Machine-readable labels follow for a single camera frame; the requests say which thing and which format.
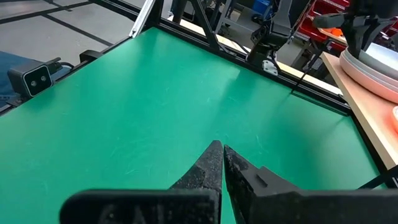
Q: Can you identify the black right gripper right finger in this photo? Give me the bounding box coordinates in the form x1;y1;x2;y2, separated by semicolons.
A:
223;144;398;224

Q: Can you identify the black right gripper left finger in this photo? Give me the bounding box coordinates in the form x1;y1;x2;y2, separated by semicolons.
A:
58;139;224;224

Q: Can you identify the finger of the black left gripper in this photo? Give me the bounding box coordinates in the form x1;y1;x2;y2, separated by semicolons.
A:
363;19;397;53
343;26;367;61

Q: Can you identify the white round plate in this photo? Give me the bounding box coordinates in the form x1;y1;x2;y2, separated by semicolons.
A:
340;49;398;94

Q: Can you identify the pink opaque plate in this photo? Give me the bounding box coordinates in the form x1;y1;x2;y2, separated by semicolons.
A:
338;49;398;105

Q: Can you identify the orange transparent plate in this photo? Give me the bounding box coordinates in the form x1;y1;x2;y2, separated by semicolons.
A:
391;105;398;134

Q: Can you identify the red storage bin rack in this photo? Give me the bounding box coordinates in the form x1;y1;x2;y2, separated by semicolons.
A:
295;0;398;44

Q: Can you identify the wooden side board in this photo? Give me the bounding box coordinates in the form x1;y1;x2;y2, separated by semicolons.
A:
167;15;345;96

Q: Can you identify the blue box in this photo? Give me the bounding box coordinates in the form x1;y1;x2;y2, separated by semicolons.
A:
251;0;273;15

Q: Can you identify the silver aluminium extrusion bar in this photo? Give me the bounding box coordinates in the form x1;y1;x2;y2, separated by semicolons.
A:
129;0;156;39

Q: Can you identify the black table-level camera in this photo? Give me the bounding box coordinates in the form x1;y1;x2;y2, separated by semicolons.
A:
6;57;63;100

